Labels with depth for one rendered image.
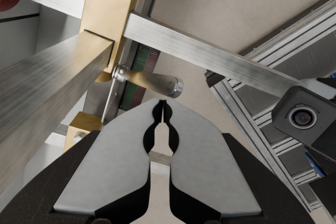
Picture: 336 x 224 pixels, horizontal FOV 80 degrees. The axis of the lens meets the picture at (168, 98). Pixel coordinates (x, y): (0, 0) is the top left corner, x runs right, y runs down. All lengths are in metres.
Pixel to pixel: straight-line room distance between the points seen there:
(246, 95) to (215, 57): 0.83
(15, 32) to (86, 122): 0.24
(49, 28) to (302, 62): 1.02
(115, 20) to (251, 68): 0.19
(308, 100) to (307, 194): 1.59
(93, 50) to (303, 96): 0.20
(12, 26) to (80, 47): 0.31
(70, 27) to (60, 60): 0.38
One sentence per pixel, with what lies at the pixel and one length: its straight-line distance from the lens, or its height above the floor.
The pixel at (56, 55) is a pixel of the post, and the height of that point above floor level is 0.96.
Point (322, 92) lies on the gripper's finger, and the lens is 0.33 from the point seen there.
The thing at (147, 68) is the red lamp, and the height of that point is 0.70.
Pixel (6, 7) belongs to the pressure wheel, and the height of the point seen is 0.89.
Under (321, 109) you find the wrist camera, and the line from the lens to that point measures 0.23.
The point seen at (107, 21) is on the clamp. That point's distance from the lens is 0.26.
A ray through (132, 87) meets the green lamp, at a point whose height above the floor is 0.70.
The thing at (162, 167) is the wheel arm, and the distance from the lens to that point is 0.43.
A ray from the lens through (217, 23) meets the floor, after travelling 1.16.
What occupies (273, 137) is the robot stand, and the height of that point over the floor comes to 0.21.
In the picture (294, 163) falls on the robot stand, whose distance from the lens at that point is 1.51.
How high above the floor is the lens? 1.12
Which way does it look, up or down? 62 degrees down
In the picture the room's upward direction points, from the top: 180 degrees clockwise
